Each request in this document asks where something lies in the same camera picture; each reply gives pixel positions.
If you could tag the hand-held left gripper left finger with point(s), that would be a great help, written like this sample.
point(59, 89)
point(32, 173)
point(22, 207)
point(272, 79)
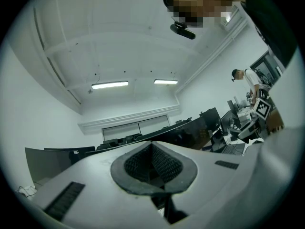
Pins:
point(95, 187)

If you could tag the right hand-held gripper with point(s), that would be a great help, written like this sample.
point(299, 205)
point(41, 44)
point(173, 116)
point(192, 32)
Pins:
point(261, 108)

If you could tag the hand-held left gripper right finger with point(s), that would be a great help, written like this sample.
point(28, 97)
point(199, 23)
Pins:
point(214, 187)

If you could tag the person's right forearm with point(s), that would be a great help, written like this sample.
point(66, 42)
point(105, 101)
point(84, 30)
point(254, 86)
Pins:
point(274, 119)

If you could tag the black monitor on stand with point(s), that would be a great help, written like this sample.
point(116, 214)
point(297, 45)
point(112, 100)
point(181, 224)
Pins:
point(232, 116)

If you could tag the dark framed door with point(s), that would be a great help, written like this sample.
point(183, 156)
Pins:
point(265, 67)

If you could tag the black laptop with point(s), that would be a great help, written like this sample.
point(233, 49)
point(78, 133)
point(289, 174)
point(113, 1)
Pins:
point(226, 147)

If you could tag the black office chair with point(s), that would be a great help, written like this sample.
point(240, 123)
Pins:
point(107, 144)

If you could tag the small black monitor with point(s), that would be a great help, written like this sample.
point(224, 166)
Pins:
point(210, 118)

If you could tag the large curved black monitor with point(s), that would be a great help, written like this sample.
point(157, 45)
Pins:
point(181, 132)

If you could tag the ceiling air vent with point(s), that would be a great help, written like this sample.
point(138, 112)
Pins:
point(230, 14)

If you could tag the short ceiling light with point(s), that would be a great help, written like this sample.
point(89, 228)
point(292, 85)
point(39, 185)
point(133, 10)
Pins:
point(165, 81)

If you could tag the long ceiling light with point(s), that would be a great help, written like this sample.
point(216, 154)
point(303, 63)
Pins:
point(109, 84)

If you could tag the black head-mounted camera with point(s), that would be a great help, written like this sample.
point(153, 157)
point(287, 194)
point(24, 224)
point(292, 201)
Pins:
point(183, 31)

